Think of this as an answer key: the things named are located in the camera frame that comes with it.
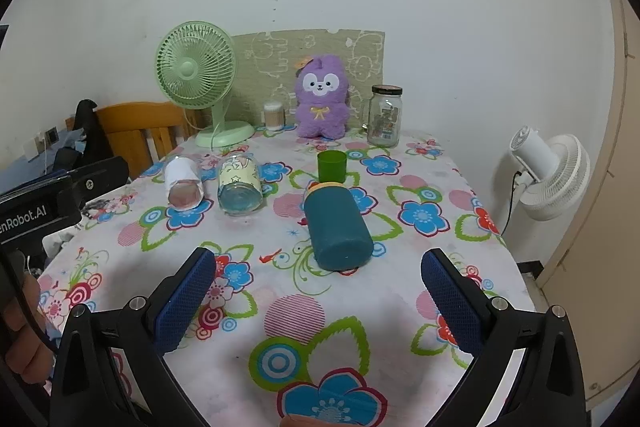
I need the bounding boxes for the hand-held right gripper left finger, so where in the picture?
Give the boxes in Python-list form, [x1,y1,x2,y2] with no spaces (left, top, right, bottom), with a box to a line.
[50,247,217,427]

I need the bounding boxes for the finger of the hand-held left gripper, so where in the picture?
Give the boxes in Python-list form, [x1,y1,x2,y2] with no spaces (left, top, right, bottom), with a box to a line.
[67,156,130,212]

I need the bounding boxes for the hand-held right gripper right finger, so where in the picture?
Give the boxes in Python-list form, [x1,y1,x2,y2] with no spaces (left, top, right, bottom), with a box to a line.
[420,248,588,427]

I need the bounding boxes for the teal insulated cup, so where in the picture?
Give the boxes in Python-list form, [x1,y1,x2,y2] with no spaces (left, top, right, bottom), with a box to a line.
[302,181,373,273]

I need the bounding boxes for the white wrapped glass cup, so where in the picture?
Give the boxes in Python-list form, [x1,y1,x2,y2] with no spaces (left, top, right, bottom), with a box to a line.
[165,157,205,210]

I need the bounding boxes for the cartoon print glass cup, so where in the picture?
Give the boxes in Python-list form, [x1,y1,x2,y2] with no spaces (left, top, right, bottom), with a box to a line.
[217,155,263,216]

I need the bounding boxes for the small green plastic cup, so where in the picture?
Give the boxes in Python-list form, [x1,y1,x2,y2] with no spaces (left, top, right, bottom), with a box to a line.
[317,150,347,184]

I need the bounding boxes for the person's left hand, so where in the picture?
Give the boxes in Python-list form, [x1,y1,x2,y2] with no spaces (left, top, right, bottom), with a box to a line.
[0,277,53,388]

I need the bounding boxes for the wooden chair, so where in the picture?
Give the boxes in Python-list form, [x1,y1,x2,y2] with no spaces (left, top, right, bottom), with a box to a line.
[65,102,201,180]

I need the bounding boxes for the floral tablecloth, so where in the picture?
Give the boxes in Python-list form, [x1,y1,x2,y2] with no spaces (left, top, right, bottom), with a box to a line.
[37,127,536,427]

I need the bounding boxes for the green desk fan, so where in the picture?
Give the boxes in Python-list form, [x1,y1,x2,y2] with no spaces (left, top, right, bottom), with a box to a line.
[154,21,257,150]

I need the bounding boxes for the white standing fan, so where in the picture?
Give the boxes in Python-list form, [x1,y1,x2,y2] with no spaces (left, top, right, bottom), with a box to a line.
[509,125,592,222]

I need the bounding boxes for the beige wooden door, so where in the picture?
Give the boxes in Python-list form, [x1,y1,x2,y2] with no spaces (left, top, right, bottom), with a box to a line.
[535,0,640,413]

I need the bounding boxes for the cotton swab container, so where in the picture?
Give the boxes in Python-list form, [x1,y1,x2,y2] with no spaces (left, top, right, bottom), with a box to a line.
[263,102,286,131]

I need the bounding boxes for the glass jar with lid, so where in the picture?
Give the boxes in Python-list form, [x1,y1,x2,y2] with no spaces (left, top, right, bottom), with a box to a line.
[366,84,404,146]

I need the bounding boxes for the purple plush toy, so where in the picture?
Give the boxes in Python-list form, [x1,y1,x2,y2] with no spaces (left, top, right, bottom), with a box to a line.
[292,53,355,139]

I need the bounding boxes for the black fan cable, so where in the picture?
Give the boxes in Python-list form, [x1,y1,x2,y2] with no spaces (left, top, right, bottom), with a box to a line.
[500,169,523,235]

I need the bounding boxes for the green printed wall mat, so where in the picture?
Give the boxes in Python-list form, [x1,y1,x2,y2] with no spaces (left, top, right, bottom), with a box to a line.
[231,27,387,130]

